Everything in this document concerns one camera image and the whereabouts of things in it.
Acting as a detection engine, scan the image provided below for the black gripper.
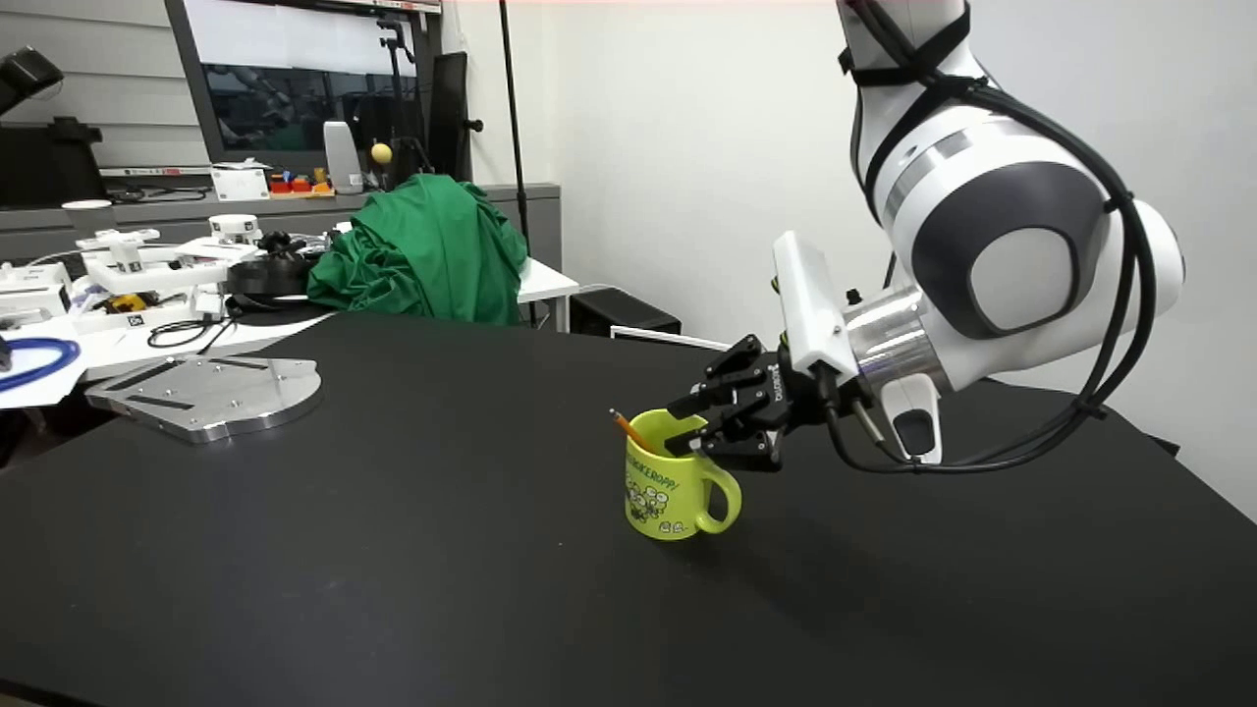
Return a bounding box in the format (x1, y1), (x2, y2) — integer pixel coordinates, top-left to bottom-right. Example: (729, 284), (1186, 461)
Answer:
(668, 329), (863, 475)

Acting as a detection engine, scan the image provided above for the lime green mug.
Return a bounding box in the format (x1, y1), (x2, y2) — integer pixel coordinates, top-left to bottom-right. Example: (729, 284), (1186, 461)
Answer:
(618, 405), (746, 550)

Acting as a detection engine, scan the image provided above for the black box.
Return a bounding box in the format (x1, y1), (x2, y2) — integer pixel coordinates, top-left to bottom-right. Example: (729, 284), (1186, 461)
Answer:
(571, 284), (687, 343)

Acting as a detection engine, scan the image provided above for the green cloth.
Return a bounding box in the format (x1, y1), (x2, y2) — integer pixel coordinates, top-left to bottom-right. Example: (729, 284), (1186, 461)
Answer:
(304, 169), (534, 329)

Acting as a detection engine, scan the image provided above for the black vertical pole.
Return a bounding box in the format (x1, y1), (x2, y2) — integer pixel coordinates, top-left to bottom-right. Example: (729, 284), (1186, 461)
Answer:
(490, 0), (534, 257)

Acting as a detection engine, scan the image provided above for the white desk speaker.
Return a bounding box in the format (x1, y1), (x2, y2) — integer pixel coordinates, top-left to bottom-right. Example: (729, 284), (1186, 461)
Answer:
(317, 119), (369, 202)

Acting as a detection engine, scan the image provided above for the black round device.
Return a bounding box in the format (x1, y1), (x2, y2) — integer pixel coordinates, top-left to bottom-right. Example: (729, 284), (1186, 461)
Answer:
(221, 233), (323, 317)

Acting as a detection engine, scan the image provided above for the flat aluminium mounting plate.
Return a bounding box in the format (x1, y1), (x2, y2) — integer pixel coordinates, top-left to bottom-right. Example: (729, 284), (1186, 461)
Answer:
(84, 350), (326, 451)

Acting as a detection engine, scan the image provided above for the large black monitor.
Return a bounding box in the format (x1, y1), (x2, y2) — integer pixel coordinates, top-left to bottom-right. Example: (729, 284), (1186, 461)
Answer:
(161, 0), (450, 176)

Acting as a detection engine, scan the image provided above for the black bag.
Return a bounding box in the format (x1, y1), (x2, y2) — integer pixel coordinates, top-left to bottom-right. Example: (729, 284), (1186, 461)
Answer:
(0, 113), (110, 207)

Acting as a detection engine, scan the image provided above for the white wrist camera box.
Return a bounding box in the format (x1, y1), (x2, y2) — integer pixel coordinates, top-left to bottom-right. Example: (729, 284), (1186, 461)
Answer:
(770, 228), (863, 390)

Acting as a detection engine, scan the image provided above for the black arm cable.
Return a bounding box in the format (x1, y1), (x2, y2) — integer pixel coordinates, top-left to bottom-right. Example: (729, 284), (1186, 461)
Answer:
(822, 0), (1164, 478)

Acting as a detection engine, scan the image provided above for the white printed bracket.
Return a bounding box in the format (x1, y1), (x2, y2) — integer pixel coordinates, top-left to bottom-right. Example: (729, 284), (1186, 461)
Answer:
(72, 212), (267, 307)

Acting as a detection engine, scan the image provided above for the blue cable loop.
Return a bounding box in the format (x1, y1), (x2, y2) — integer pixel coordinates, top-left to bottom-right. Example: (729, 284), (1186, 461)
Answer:
(0, 334), (88, 396)

